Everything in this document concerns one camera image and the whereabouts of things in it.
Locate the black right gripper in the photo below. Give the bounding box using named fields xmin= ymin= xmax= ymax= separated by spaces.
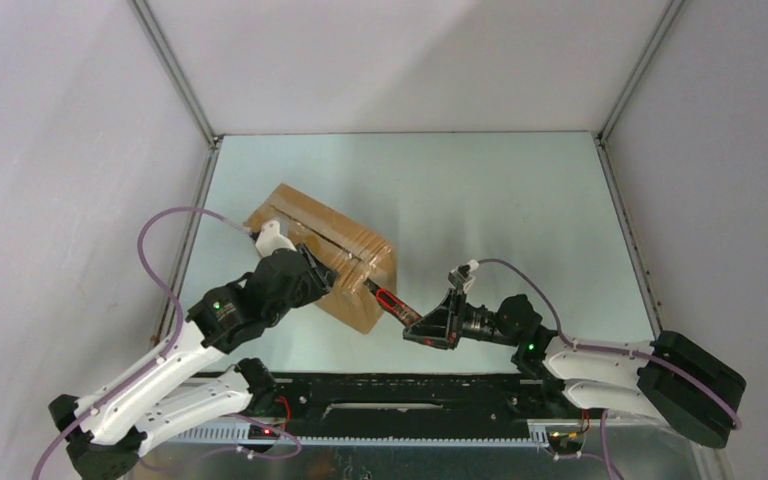
xmin=404 ymin=288 xmax=521 ymax=350

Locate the red black utility knife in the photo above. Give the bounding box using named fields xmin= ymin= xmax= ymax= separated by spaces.
xmin=364 ymin=278 xmax=422 ymax=328

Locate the brown cardboard express box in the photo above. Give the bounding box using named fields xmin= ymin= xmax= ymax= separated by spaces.
xmin=244 ymin=184 xmax=397 ymax=334

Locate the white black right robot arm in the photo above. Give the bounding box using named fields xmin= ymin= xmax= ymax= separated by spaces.
xmin=379 ymin=288 xmax=746 ymax=449

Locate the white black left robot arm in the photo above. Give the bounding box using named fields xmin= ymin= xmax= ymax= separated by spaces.
xmin=48 ymin=245 xmax=338 ymax=479

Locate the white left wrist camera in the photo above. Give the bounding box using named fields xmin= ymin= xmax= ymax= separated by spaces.
xmin=254 ymin=219 xmax=297 ymax=258

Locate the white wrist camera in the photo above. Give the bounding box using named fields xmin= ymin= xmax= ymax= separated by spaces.
xmin=448 ymin=260 xmax=480 ymax=293
xmin=254 ymin=219 xmax=297 ymax=258

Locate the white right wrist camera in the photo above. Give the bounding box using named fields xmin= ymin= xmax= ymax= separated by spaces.
xmin=448 ymin=260 xmax=480 ymax=293

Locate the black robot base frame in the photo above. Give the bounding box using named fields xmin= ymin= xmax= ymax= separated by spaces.
xmin=158 ymin=357 xmax=677 ymax=460

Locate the aluminium left corner post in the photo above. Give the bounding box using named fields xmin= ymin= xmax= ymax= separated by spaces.
xmin=129 ymin=0 xmax=219 ymax=149

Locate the aluminium corner post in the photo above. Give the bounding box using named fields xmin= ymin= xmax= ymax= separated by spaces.
xmin=129 ymin=0 xmax=219 ymax=149
xmin=596 ymin=0 xmax=687 ymax=145

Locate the aluminium right corner post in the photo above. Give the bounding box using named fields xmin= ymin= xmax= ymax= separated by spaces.
xmin=596 ymin=0 xmax=687 ymax=145

